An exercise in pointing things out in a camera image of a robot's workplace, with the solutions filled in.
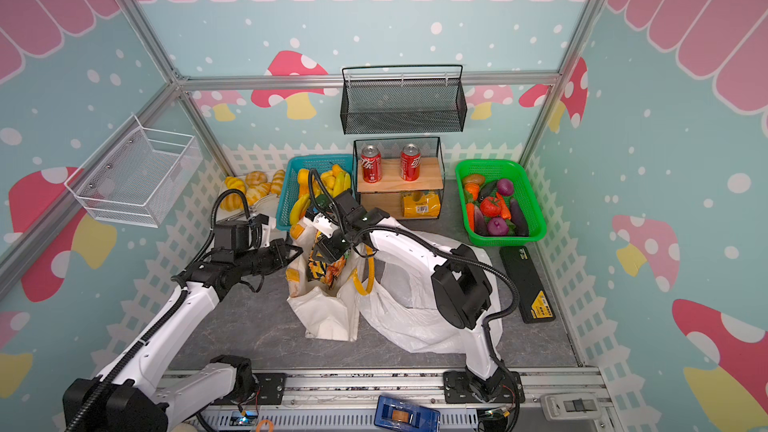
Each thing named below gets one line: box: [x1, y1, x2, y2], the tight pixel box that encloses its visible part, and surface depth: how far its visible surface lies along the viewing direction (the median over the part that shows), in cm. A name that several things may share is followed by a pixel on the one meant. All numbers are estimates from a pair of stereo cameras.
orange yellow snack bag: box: [403, 191, 441, 218], surface depth 105 cm
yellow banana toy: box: [290, 193, 311, 225], surface depth 107 cm
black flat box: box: [500, 246, 556, 324], surface depth 91 cm
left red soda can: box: [360, 145, 383, 184], surface depth 93 cm
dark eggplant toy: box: [510, 198, 529, 237], surface depth 105 cm
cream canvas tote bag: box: [286, 217, 374, 342], surface depth 80 cm
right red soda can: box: [400, 143, 421, 182], surface depth 93 cm
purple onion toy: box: [497, 178, 514, 197], surface depth 114 cm
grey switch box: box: [540, 393, 602, 421], surface depth 71 cm
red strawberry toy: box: [479, 196, 502, 218], surface depth 108 cm
